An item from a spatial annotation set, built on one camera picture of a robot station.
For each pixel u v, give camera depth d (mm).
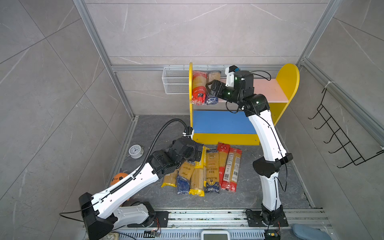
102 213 378
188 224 730
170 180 837
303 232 682
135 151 953
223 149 972
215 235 665
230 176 856
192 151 527
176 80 951
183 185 797
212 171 856
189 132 590
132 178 424
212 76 801
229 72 616
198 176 814
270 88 780
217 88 620
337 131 677
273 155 498
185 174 807
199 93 673
